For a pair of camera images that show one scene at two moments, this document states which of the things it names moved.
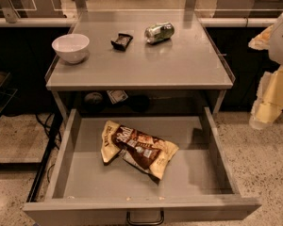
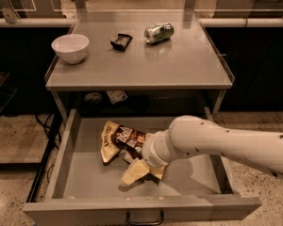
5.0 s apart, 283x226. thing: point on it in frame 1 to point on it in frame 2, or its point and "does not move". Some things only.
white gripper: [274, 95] to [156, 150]
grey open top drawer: [196, 187] does not move
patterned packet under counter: [116, 95] does not move
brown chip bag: [140, 151] does not move
